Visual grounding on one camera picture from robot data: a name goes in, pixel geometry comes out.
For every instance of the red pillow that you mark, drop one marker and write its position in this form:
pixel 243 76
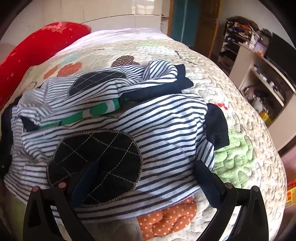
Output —
pixel 30 46

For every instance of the white shelf unit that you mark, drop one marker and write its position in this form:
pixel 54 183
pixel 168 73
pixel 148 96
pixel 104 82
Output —
pixel 247 67

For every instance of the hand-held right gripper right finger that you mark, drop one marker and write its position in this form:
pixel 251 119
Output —
pixel 208 183

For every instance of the yellow bottle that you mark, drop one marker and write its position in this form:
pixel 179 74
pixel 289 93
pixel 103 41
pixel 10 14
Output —
pixel 266 116

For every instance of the shoe rack with shoes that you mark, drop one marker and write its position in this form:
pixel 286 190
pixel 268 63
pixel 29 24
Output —
pixel 238 29

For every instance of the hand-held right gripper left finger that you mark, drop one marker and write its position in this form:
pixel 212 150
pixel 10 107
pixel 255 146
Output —
pixel 85 184

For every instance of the black television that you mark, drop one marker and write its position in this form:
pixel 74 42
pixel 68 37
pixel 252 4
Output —
pixel 281 52

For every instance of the patchwork heart quilt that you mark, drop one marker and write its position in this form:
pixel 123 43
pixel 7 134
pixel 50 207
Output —
pixel 242 120

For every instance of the orange yellow box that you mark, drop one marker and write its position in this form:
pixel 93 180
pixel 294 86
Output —
pixel 291 193

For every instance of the teal door panel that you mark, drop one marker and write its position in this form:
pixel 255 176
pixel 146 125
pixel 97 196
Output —
pixel 183 20

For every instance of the striped pants with dark patches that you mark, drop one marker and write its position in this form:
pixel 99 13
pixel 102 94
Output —
pixel 161 120

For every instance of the wooden door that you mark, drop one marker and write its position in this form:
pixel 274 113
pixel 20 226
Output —
pixel 208 25

